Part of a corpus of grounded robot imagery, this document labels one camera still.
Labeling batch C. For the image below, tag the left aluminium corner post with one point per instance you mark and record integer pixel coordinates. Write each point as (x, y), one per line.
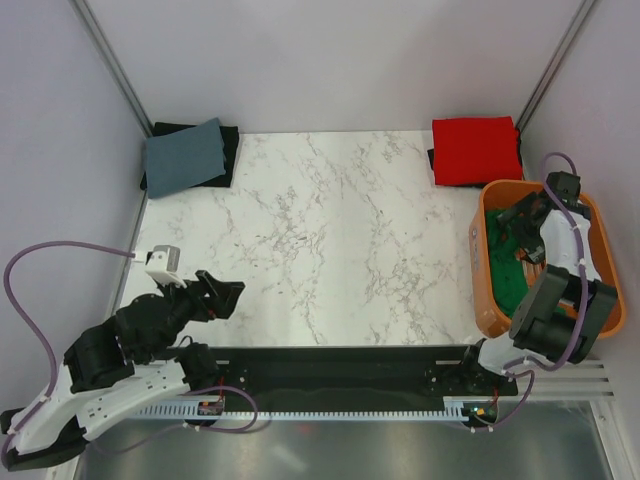
(91, 25)

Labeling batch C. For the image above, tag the right aluminium corner post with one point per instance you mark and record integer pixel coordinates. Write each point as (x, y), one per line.
(577, 24)

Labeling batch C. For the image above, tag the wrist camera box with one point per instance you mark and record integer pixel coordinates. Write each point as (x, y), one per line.
(162, 264)
(566, 186)

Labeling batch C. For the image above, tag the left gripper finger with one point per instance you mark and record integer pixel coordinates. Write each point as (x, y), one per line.
(210, 286)
(225, 297)

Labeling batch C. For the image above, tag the white slotted cable duct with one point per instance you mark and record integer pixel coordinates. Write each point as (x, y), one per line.
(192, 410)

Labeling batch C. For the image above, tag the folded red shirt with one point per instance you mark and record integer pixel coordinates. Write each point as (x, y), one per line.
(475, 150)

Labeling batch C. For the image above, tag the orange plastic basket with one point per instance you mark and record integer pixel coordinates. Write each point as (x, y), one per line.
(502, 194)

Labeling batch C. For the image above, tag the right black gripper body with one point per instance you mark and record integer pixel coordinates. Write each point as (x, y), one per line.
(533, 245)

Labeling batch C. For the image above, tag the green polo shirt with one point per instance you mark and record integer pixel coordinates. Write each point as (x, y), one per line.
(507, 275)

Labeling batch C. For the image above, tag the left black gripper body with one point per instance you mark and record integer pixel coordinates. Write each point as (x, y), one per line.
(188, 304)

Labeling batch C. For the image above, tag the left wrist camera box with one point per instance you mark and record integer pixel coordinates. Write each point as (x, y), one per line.
(162, 264)

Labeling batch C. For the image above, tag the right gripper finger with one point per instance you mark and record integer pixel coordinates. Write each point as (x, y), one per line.
(509, 239)
(508, 215)

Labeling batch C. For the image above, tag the folded grey-blue shirt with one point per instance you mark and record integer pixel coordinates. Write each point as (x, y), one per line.
(182, 157)

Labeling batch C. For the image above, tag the aluminium rail frame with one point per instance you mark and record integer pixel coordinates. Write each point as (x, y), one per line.
(586, 381)

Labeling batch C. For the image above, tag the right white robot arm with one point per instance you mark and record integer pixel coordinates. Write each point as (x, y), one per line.
(544, 282)

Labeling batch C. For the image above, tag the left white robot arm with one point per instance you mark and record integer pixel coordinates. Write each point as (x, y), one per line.
(119, 367)

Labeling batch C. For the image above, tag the aluminium corner post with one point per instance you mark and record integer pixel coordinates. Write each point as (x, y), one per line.
(91, 25)
(577, 24)

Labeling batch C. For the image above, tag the folded black shirt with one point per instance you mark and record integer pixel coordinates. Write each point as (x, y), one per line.
(230, 155)
(518, 145)

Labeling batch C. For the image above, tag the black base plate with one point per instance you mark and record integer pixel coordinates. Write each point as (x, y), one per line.
(313, 379)

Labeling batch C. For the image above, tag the folded black shirt right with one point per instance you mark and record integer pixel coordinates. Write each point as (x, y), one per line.
(518, 145)

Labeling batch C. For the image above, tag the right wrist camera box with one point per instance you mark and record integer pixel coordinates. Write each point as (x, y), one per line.
(566, 186)

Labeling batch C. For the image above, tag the folded black shirt left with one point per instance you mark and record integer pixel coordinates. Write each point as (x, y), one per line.
(230, 155)

